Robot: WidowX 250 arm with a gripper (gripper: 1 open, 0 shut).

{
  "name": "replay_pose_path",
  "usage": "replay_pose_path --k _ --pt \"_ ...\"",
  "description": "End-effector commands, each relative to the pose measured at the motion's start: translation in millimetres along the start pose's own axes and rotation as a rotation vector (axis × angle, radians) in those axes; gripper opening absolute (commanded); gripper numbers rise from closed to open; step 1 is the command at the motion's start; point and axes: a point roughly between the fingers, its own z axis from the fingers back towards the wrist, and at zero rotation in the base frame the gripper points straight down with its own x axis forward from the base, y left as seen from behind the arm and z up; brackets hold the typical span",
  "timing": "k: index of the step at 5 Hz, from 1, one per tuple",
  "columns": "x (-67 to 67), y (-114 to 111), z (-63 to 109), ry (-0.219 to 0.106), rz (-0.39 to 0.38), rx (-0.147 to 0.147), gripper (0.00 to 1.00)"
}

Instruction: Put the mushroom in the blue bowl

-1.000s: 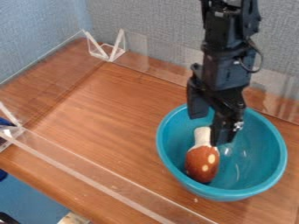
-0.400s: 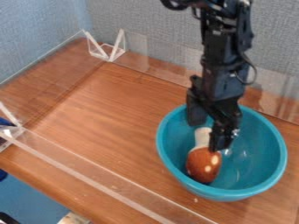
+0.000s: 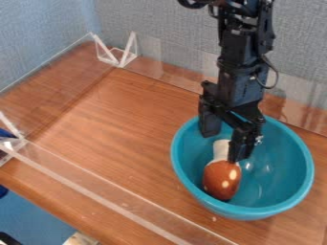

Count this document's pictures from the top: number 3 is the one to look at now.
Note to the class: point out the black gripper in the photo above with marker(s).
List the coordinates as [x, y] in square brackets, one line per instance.
[229, 102]

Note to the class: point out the brown toy mushroom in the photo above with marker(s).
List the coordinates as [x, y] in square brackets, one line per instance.
[221, 175]

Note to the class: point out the blue plastic bowl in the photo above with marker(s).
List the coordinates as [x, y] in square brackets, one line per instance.
[277, 173]

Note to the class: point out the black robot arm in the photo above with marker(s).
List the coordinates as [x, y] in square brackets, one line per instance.
[245, 32]

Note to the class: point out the clear acrylic back barrier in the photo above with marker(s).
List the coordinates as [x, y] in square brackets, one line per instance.
[296, 102]

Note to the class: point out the clear acrylic barrier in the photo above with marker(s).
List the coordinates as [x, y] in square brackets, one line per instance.
[296, 102]
[149, 215]

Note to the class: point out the clear acrylic front barrier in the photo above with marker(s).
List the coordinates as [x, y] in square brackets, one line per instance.
[149, 215]

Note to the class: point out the clear acrylic corner bracket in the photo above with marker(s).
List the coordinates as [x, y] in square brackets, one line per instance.
[114, 56]

